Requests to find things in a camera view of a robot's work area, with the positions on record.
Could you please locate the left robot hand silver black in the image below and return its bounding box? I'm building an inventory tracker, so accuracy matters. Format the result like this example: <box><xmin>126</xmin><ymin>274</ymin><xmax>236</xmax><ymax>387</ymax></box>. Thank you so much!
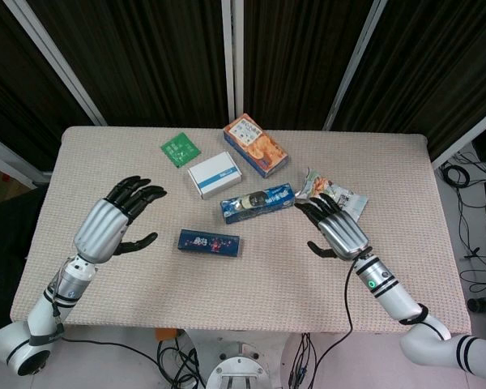
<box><xmin>72</xmin><ymin>175</ymin><xmax>168</xmax><ymax>265</ymax></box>

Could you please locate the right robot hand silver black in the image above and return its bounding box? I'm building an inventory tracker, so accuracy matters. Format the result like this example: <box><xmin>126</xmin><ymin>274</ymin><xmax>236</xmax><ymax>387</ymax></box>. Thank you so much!
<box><xmin>293</xmin><ymin>193</ymin><xmax>369</xmax><ymax>260</ymax></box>

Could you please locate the dark blue box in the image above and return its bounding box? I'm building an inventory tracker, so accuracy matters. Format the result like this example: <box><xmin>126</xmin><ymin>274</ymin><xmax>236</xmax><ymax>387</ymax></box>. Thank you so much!
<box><xmin>176</xmin><ymin>229</ymin><xmax>244</xmax><ymax>259</ymax></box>

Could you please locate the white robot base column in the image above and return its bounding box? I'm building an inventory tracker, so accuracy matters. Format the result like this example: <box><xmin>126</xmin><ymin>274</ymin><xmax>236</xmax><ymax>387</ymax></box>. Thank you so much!
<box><xmin>205</xmin><ymin>342</ymin><xmax>276</xmax><ymax>389</ymax></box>

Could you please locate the blue cookie package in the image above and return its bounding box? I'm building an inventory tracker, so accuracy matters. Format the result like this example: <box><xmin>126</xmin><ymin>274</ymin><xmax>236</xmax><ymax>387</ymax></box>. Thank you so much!
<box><xmin>220</xmin><ymin>182</ymin><xmax>296</xmax><ymax>225</ymax></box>

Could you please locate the white box with blue stripe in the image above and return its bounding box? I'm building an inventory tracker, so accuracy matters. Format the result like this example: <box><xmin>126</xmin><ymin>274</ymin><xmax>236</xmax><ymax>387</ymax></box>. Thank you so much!
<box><xmin>186</xmin><ymin>151</ymin><xmax>243</xmax><ymax>200</ymax></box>

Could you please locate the orange and blue cracker box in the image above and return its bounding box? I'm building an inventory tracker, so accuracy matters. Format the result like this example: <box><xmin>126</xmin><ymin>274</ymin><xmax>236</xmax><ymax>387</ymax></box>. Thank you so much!
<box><xmin>222</xmin><ymin>112</ymin><xmax>289</xmax><ymax>179</ymax></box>

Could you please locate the silver snack bag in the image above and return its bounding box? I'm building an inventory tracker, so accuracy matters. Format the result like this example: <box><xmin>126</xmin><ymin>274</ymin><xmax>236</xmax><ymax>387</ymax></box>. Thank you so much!
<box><xmin>294</xmin><ymin>166</ymin><xmax>369</xmax><ymax>223</ymax></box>

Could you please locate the beige woven tablecloth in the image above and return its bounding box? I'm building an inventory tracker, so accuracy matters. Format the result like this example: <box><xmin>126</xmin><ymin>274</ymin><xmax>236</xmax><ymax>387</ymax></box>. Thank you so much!
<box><xmin>10</xmin><ymin>125</ymin><xmax>471</xmax><ymax>336</ymax></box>

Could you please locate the black bulky object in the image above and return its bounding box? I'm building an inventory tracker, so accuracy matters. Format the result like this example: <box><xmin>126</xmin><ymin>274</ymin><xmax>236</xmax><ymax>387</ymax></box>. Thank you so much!
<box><xmin>0</xmin><ymin>184</ymin><xmax>48</xmax><ymax>340</ymax></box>

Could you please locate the green sachet packet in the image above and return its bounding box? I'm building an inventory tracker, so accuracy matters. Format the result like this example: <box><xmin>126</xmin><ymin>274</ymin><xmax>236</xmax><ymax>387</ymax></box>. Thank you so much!
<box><xmin>160</xmin><ymin>131</ymin><xmax>203</xmax><ymax>168</ymax></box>

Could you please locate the small orange object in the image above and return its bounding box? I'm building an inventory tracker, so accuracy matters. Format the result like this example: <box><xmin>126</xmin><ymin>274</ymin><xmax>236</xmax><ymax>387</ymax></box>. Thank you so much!
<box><xmin>154</xmin><ymin>327</ymin><xmax>180</xmax><ymax>342</ymax></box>

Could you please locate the dark pleated curtain panel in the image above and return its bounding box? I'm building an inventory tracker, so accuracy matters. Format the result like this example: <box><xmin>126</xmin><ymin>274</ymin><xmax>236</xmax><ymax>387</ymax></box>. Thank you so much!
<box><xmin>26</xmin><ymin>0</ymin><xmax>231</xmax><ymax>127</ymax></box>
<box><xmin>335</xmin><ymin>0</ymin><xmax>486</xmax><ymax>161</ymax></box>
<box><xmin>242</xmin><ymin>0</ymin><xmax>374</xmax><ymax>130</ymax></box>
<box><xmin>0</xmin><ymin>0</ymin><xmax>95</xmax><ymax>171</ymax></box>

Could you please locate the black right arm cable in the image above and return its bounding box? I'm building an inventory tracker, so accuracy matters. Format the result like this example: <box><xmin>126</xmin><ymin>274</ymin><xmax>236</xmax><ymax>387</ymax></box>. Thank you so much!
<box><xmin>291</xmin><ymin>250</ymin><xmax>369</xmax><ymax>389</ymax></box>

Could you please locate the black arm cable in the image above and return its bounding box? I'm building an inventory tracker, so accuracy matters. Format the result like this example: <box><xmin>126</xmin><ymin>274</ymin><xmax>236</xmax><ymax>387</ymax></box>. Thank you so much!
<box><xmin>50</xmin><ymin>263</ymin><xmax>163</xmax><ymax>378</ymax></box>
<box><xmin>291</xmin><ymin>250</ymin><xmax>369</xmax><ymax>389</ymax></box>

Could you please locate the white partition post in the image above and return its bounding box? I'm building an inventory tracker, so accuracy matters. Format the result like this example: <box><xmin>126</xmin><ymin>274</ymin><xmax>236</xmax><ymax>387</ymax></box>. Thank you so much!
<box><xmin>322</xmin><ymin>0</ymin><xmax>390</xmax><ymax>131</ymax></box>
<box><xmin>3</xmin><ymin>0</ymin><xmax>108</xmax><ymax>126</ymax></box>
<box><xmin>220</xmin><ymin>0</ymin><xmax>246</xmax><ymax>129</ymax></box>
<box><xmin>431</xmin><ymin>103</ymin><xmax>486</xmax><ymax>170</ymax></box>
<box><xmin>0</xmin><ymin>129</ymin><xmax>52</xmax><ymax>184</ymax></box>

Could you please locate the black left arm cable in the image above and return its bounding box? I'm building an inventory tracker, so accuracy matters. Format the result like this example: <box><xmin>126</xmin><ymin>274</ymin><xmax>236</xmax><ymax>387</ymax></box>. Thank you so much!
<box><xmin>50</xmin><ymin>263</ymin><xmax>163</xmax><ymax>378</ymax></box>

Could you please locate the black floor cable tangle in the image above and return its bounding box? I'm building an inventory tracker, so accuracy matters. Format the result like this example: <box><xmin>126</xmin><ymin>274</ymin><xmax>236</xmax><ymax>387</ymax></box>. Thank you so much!
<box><xmin>455</xmin><ymin>190</ymin><xmax>486</xmax><ymax>295</ymax></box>

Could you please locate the coiled black floor cable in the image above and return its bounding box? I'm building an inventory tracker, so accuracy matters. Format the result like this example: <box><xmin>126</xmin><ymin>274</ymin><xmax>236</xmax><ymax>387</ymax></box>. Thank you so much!
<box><xmin>439</xmin><ymin>160</ymin><xmax>471</xmax><ymax>188</ymax></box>

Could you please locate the black cable bundle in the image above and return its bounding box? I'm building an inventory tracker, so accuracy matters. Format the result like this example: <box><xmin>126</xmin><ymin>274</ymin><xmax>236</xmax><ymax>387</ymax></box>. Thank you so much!
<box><xmin>289</xmin><ymin>332</ymin><xmax>318</xmax><ymax>389</ymax></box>
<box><xmin>156</xmin><ymin>338</ymin><xmax>206</xmax><ymax>389</ymax></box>

